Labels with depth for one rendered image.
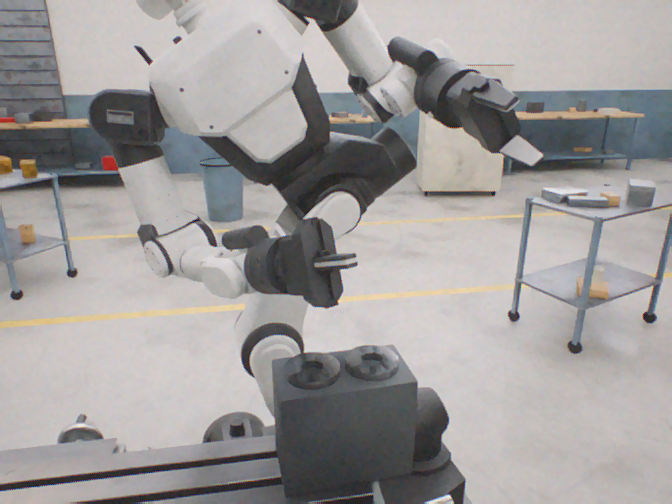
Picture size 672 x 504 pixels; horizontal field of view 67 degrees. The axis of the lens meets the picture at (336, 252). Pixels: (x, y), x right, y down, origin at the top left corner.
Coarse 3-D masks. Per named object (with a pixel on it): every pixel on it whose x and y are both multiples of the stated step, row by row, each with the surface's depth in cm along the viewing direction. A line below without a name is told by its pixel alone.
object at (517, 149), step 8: (512, 144) 70; (520, 144) 70; (528, 144) 69; (504, 152) 70; (512, 152) 70; (520, 152) 69; (528, 152) 68; (536, 152) 67; (520, 160) 68; (528, 160) 67; (536, 160) 67
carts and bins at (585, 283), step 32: (0, 160) 378; (32, 160) 373; (224, 160) 566; (224, 192) 535; (544, 192) 309; (576, 192) 300; (608, 192) 300; (640, 192) 291; (0, 224) 346; (32, 224) 390; (64, 224) 390; (0, 256) 363; (544, 288) 311; (576, 288) 311; (608, 288) 298; (640, 288) 312; (512, 320) 335; (576, 320) 292; (576, 352) 296
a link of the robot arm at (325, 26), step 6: (348, 0) 93; (354, 0) 94; (342, 6) 93; (348, 6) 93; (354, 6) 94; (342, 12) 93; (348, 12) 94; (354, 12) 95; (342, 18) 94; (348, 18) 94; (318, 24) 97; (324, 24) 95; (330, 24) 95; (336, 24) 95; (342, 24) 95; (324, 30) 97; (330, 30) 96
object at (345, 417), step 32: (320, 352) 85; (352, 352) 85; (384, 352) 85; (288, 384) 79; (320, 384) 78; (352, 384) 79; (384, 384) 79; (416, 384) 80; (288, 416) 76; (320, 416) 78; (352, 416) 79; (384, 416) 81; (288, 448) 78; (320, 448) 80; (352, 448) 81; (384, 448) 83; (288, 480) 80; (320, 480) 82; (352, 480) 84
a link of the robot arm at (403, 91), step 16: (400, 48) 78; (416, 48) 75; (416, 64) 74; (432, 64) 75; (400, 80) 80; (416, 80) 77; (384, 96) 85; (400, 96) 80; (416, 96) 77; (400, 112) 83
